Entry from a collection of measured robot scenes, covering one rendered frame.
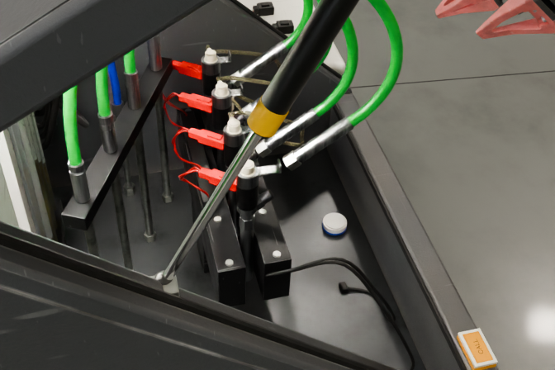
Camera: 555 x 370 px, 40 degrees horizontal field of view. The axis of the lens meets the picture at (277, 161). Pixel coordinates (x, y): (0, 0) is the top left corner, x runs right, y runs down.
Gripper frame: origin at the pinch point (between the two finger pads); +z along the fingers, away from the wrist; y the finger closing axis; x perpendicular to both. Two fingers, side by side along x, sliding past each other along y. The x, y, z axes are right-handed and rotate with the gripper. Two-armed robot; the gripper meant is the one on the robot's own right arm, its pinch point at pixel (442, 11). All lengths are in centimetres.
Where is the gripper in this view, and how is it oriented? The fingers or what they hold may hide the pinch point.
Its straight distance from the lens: 104.6
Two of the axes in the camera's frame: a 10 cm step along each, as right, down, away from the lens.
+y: -6.5, -5.5, -5.2
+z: -7.6, 4.7, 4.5
